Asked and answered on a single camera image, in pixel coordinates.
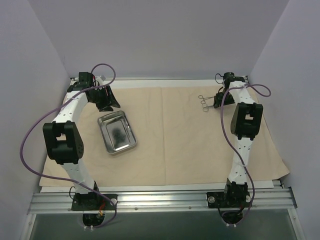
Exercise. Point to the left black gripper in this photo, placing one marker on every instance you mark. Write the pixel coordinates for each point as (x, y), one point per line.
(105, 97)

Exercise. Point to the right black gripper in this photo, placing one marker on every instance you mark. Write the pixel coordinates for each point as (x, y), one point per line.
(222, 99)

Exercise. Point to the steel forceps with ring handles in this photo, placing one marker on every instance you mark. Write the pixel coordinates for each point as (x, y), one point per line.
(204, 99)

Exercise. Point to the steel instrument tray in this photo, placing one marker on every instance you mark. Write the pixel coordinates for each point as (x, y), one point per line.
(116, 131)

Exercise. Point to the beige cloth kit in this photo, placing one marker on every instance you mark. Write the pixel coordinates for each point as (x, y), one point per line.
(177, 142)

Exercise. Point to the steel surgical scissors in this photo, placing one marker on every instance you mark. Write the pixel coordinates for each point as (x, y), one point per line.
(206, 107)

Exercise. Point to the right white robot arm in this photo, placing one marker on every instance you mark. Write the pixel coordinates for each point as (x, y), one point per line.
(245, 125)

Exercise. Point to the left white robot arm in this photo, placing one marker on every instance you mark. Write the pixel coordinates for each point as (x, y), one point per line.
(62, 138)

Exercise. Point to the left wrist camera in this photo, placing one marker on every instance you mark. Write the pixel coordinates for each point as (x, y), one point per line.
(100, 79)

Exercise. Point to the back aluminium rail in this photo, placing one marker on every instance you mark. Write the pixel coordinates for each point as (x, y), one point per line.
(160, 78)

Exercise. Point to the aluminium rail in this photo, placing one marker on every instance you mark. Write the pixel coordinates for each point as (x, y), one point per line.
(160, 78)
(160, 201)

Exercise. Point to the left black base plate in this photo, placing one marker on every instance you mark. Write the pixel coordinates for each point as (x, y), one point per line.
(90, 202)

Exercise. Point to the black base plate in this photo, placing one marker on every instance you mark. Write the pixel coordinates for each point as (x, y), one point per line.
(221, 200)
(90, 202)

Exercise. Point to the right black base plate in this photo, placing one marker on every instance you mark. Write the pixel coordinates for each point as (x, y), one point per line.
(221, 200)

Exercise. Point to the front aluminium rail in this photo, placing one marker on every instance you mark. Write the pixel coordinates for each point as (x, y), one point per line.
(160, 201)

